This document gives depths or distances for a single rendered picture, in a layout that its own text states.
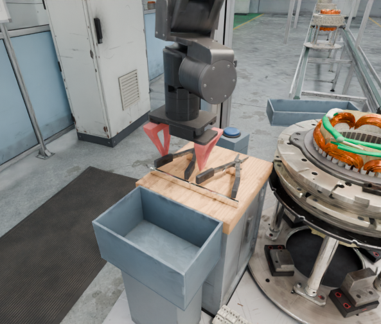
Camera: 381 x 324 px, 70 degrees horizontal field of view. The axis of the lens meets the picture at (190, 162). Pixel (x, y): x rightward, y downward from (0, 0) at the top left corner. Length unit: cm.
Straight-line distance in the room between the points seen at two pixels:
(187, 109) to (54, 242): 164
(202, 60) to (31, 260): 172
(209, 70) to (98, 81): 226
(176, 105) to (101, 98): 221
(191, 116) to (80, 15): 214
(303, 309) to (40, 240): 166
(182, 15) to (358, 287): 61
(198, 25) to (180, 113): 13
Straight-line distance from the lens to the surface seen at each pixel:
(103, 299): 164
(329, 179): 51
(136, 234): 52
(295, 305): 68
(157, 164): 51
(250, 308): 68
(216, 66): 36
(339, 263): 82
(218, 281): 55
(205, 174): 47
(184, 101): 43
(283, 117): 83
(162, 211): 49
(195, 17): 41
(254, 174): 53
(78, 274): 176
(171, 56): 42
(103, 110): 268
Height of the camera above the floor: 137
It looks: 33 degrees down
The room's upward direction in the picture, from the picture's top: straight up
